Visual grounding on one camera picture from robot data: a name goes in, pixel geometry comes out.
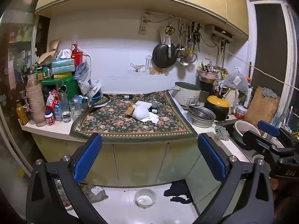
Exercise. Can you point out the green box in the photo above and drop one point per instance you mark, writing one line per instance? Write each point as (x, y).
(67, 84)

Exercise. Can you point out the white power strip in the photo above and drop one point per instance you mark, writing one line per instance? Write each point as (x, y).
(143, 25)

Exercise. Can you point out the dark steel jar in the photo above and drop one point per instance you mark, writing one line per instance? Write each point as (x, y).
(206, 87)

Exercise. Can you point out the steel ladle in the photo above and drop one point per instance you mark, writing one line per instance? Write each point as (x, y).
(183, 60)

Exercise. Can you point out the blue bowl with plates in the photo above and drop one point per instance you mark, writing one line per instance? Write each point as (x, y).
(95, 95)

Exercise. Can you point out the wooden cutting board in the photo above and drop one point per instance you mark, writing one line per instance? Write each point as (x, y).
(259, 112)

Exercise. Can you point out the white bowl with dark rim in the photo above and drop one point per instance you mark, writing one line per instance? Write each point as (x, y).
(245, 127)

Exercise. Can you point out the black wok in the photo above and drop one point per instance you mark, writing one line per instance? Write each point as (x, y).
(163, 56)

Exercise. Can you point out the glass cabinet door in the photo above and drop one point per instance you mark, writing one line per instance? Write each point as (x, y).
(21, 51)

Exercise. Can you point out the pink utensil holder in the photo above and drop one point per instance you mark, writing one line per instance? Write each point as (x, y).
(208, 75)

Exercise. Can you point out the glass mug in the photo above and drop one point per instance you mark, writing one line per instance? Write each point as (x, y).
(74, 109)

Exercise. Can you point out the dark cloth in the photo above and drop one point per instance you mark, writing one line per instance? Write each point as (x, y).
(177, 189)

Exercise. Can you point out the grey scrub cloth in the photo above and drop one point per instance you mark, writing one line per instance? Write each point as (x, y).
(268, 93)

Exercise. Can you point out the small black device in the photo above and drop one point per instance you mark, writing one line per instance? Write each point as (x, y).
(127, 96)

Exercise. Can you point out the clear plastic bag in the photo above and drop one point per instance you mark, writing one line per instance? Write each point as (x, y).
(83, 74)

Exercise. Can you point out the grey dishcloth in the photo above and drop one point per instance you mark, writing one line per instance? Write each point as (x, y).
(222, 132)

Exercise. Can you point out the yellow and black pot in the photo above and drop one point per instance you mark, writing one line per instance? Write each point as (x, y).
(217, 107)

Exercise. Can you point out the white plastic bag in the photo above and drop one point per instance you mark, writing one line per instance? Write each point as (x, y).
(141, 113)

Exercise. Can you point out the dark window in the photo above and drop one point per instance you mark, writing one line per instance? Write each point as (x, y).
(268, 51)

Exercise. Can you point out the stack of paper cups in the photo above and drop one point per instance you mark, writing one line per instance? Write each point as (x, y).
(35, 98)

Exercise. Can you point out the green lidded spice jar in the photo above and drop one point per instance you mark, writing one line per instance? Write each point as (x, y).
(46, 72)
(40, 74)

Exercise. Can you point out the black sink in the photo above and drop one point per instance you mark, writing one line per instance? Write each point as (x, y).
(236, 143)

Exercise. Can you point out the grey face mask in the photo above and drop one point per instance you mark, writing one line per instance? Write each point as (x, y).
(236, 81)

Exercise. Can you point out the crumpled white tissue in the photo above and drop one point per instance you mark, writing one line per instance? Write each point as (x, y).
(151, 119)

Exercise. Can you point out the red box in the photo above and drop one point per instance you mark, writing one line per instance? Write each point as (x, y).
(77, 57)

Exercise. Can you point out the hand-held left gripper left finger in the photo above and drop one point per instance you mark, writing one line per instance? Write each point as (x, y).
(87, 158)

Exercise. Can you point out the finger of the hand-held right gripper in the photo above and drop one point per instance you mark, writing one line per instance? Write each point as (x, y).
(259, 141)
(268, 127)

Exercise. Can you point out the yellow oil bottle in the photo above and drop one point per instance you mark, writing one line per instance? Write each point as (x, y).
(21, 114)

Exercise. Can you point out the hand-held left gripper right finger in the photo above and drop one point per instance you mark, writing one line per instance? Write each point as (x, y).
(211, 156)

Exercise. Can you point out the red snack packet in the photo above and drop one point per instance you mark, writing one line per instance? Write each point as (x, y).
(51, 100)

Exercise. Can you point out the yellow upper cabinets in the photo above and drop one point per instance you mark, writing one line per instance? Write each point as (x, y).
(140, 2)

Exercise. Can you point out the white floor bowl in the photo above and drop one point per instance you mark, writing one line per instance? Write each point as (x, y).
(144, 199)

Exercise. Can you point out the steel pot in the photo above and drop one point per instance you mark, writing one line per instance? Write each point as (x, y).
(201, 119)

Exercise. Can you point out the white water pipes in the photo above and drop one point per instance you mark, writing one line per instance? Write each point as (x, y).
(220, 53)

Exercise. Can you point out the white jug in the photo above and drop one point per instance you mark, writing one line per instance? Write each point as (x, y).
(232, 98)

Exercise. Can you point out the white rice cooker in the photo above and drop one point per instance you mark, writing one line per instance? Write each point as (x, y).
(186, 95)

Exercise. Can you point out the red lidded jar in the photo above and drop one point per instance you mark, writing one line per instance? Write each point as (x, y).
(240, 113)

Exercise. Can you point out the white paper sheet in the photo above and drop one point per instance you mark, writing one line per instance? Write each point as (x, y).
(143, 103)

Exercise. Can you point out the clear water bottle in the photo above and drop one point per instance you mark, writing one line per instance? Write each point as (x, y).
(64, 112)

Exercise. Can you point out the grey bag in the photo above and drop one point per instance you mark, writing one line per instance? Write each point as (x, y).
(95, 193)

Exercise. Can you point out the brown paper bags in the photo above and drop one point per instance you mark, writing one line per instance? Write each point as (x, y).
(46, 56)

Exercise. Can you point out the floral mat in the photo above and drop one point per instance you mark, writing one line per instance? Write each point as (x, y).
(112, 121)

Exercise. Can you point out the white pill bottle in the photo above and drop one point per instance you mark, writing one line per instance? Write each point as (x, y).
(49, 119)

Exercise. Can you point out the small dark box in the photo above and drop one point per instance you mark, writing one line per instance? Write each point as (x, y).
(154, 107)

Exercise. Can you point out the teal tissue box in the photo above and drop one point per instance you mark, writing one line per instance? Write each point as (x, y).
(63, 65)

